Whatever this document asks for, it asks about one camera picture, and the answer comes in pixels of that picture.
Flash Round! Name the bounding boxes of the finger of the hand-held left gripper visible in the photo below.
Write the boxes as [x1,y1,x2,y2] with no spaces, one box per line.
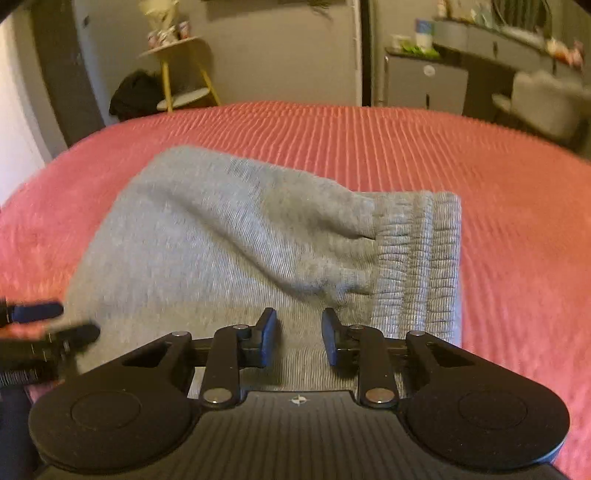
[42,322,101,357]
[0,299,65,326]

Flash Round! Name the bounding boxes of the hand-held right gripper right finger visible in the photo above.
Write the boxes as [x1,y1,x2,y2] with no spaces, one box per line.
[321,307,474,409]

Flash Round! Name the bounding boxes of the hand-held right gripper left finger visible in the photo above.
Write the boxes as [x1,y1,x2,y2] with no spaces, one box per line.
[121,307,279,409]

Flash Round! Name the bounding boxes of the grey pants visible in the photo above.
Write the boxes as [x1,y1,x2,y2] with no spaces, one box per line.
[60,145,464,403]

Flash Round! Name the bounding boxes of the dark cloth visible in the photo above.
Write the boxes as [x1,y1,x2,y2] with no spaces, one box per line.
[0,387,37,480]

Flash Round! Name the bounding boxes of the pink ribbed bedspread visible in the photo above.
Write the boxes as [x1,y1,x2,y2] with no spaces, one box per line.
[0,102,591,480]

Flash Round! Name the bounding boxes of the black bag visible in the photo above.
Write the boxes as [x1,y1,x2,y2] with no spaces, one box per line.
[108,70,167,123]

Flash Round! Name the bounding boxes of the dark door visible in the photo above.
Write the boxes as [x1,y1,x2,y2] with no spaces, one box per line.
[31,0,106,149]

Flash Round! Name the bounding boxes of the yellow side table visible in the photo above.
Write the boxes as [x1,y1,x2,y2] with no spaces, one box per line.
[137,36,223,113]

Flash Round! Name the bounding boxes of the grey cabinet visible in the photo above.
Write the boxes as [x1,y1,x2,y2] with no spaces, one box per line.
[383,48,470,117]

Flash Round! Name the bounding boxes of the green leaf-shaped item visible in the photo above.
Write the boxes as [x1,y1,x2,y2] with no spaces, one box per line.
[400,41,440,58]

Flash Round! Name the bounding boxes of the blue and white container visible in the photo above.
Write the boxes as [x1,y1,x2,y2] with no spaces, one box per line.
[414,19,435,49]

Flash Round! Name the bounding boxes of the cream upholstered chair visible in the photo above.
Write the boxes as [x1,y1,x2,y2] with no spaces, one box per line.
[491,69,590,145]

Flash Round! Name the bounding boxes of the white flower decoration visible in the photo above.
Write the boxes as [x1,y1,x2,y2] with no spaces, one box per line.
[137,0,180,48]

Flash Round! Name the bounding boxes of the grey vanity desk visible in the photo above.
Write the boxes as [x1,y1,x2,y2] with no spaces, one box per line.
[431,17,591,121]

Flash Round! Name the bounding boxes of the pink plush toy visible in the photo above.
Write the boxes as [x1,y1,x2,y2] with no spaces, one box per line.
[546,39,585,66]

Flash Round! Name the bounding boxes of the round mirror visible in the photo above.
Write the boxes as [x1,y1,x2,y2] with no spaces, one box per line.
[491,0,553,34]

